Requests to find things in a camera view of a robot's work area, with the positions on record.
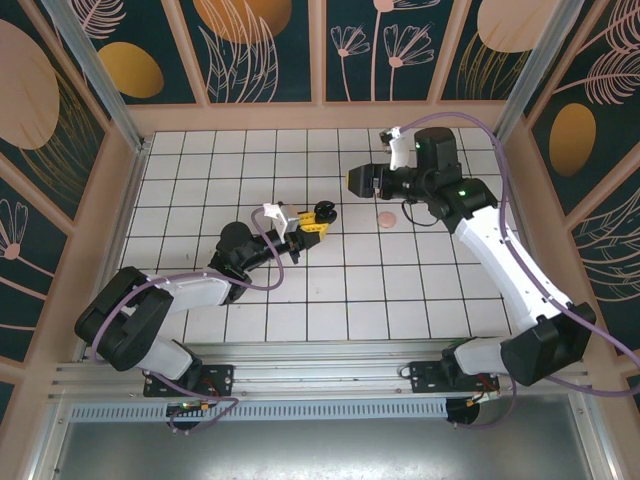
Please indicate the black earbud charging case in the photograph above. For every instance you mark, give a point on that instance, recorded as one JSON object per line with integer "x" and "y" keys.
{"x": 325, "y": 210}

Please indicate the pink earbud charging case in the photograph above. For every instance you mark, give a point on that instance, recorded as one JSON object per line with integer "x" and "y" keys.
{"x": 386, "y": 220}

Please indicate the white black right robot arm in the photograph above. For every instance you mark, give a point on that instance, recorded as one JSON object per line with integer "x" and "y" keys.
{"x": 500, "y": 260}

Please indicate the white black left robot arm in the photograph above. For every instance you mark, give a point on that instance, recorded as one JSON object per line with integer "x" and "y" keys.
{"x": 195, "y": 295}

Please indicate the grey metal sheet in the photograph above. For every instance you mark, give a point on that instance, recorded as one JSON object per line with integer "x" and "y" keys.
{"x": 320, "y": 450}

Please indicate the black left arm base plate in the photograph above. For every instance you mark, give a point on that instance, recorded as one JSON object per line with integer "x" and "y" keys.
{"x": 222, "y": 375}

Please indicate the aluminium mounting rail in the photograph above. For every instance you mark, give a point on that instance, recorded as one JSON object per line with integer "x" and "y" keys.
{"x": 320, "y": 370}

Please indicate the aluminium corner post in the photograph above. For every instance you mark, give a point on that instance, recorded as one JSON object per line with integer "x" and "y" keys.
{"x": 100, "y": 75}
{"x": 534, "y": 67}

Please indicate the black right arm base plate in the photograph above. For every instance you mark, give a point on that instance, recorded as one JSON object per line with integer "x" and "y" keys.
{"x": 425, "y": 380}

